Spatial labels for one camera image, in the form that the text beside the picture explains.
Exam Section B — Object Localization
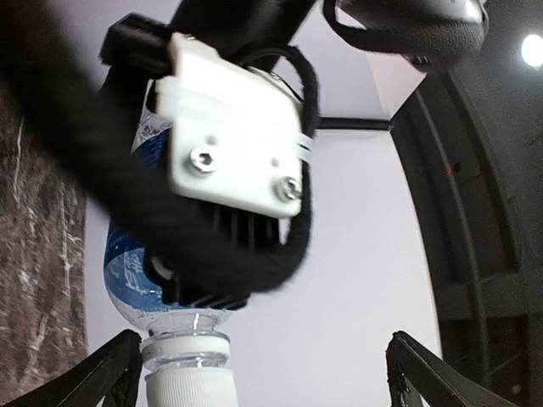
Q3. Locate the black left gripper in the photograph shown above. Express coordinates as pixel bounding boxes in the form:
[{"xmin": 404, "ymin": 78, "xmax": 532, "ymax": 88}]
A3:
[{"xmin": 100, "ymin": 14, "xmax": 316, "ymax": 305}]

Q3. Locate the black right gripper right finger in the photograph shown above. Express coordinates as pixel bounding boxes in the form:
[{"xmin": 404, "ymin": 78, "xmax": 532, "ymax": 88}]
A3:
[{"xmin": 385, "ymin": 331, "xmax": 513, "ymax": 406}]

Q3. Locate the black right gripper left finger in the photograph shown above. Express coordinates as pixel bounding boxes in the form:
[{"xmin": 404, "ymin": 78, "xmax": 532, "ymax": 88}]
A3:
[{"xmin": 5, "ymin": 329, "xmax": 143, "ymax": 407}]

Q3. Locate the white bottle cap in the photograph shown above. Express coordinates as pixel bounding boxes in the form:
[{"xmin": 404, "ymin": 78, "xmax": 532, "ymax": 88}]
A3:
[{"xmin": 141, "ymin": 332, "xmax": 238, "ymax": 407}]

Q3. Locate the blue label Pocari bottle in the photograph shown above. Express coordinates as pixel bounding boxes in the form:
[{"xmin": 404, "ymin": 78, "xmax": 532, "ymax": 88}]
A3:
[{"xmin": 101, "ymin": 70, "xmax": 232, "ymax": 337}]

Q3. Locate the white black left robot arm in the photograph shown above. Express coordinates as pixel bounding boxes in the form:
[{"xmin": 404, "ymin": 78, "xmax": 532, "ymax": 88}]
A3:
[{"xmin": 1, "ymin": 1, "xmax": 488, "ymax": 299}]

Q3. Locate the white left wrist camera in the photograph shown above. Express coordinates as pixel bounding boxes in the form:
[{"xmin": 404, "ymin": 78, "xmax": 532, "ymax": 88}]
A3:
[{"xmin": 155, "ymin": 33, "xmax": 312, "ymax": 219}]

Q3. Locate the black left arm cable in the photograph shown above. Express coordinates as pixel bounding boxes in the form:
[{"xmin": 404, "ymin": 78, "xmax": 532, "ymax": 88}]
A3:
[{"xmin": 0, "ymin": 0, "xmax": 323, "ymax": 298}]

